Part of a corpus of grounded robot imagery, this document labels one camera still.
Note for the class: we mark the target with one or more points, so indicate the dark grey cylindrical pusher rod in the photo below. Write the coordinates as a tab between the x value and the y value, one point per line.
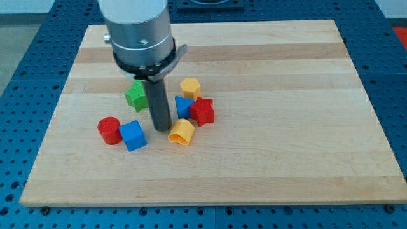
158	104

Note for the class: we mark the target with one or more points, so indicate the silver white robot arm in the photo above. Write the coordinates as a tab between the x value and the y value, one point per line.
143	47

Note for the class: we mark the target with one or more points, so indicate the green star block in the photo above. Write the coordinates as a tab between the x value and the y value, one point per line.
136	97

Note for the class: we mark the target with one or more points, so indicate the red star block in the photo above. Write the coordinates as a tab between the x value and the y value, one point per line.
202	111

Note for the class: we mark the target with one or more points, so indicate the blue triangle block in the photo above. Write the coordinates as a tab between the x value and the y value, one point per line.
183	106

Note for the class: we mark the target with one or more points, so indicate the blue cube block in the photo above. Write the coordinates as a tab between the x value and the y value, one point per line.
133	135

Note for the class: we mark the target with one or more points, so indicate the yellow hexagon block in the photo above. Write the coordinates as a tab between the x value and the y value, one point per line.
191	88

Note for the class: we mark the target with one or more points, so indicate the red cylinder block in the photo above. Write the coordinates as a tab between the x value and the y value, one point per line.
109	129

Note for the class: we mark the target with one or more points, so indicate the black square mounting plate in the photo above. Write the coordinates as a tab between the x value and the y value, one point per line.
209	4

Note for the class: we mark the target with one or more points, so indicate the light wooden board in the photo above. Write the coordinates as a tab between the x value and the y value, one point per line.
293	126

